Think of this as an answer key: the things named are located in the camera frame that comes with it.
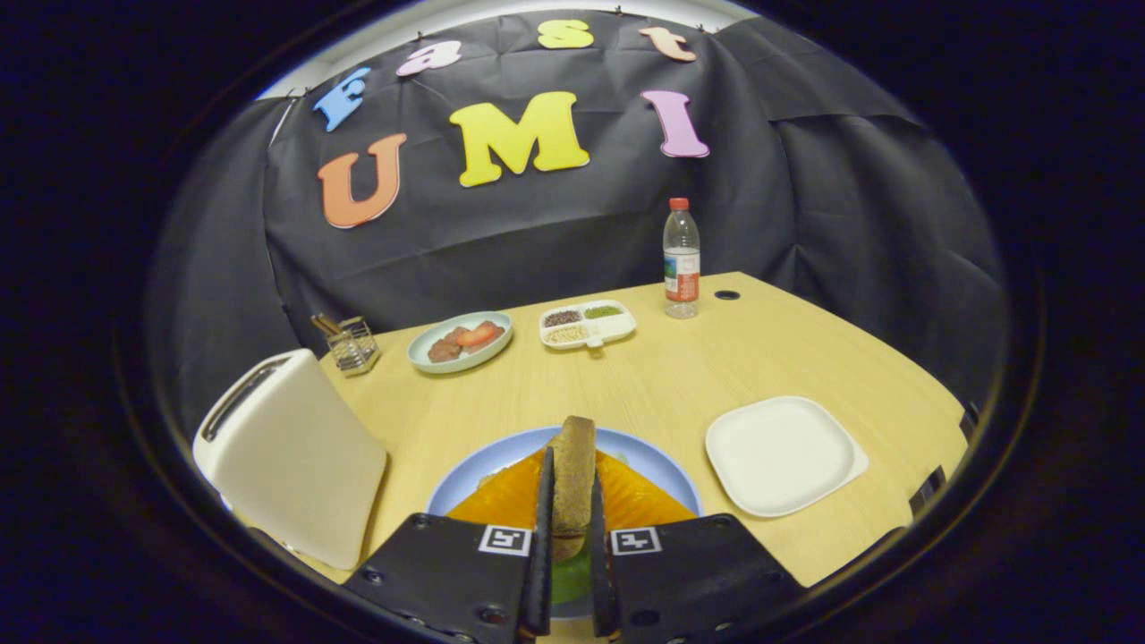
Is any small wire utensil holder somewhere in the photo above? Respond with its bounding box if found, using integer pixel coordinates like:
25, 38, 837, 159
310, 313, 381, 375

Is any white toaster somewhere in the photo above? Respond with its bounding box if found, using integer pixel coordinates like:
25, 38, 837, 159
192, 349, 388, 571

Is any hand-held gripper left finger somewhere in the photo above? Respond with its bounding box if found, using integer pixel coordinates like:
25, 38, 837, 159
343, 445, 556, 644

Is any pale green round plate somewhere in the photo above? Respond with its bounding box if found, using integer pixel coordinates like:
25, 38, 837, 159
407, 310, 514, 374

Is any clear water bottle red cap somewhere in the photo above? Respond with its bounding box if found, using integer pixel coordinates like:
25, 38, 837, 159
663, 198, 701, 320

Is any green lettuce leaf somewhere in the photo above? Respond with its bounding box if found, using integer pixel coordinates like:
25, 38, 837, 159
550, 535, 595, 606

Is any blue round plate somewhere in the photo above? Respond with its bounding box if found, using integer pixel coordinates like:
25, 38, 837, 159
426, 426, 705, 620

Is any black backdrop cloth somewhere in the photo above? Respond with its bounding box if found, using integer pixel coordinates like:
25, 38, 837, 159
148, 9, 1012, 430

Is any white square plate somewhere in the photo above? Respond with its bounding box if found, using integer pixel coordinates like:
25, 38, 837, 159
705, 395, 869, 519

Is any white divided condiment tray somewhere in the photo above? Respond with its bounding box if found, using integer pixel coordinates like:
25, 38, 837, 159
539, 300, 638, 350

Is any brown toast slice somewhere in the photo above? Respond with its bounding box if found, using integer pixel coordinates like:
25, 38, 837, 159
547, 415, 598, 563

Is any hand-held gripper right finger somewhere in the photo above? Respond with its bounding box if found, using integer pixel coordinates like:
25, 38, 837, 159
589, 450, 808, 644

